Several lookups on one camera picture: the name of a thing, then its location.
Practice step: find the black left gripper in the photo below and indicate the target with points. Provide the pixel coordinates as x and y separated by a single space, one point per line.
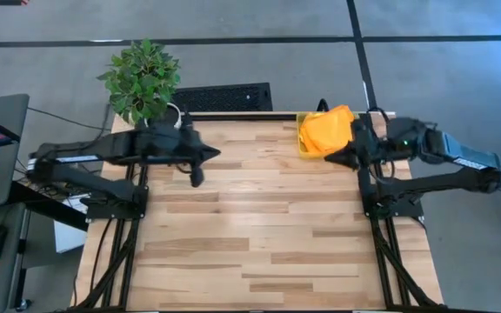
172 145

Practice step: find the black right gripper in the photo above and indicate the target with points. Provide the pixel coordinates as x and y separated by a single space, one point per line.
370 143

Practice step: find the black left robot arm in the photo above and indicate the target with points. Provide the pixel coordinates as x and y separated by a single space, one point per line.
102 148

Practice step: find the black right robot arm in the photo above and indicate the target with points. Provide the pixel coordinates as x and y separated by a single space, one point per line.
446 145

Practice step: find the white plant pot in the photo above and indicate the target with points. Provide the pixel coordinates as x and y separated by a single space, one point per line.
177 117

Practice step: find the yellow translucent plastic bin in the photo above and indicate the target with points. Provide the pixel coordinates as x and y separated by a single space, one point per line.
301 143

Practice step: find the green artificial plant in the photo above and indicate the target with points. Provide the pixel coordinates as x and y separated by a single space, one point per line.
142 78

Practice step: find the white box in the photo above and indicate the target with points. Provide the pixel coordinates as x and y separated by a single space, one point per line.
70 235

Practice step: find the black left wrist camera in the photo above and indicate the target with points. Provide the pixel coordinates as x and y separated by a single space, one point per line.
196 176

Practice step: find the black aluminium table frame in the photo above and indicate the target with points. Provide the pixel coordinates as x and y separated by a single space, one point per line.
242 116

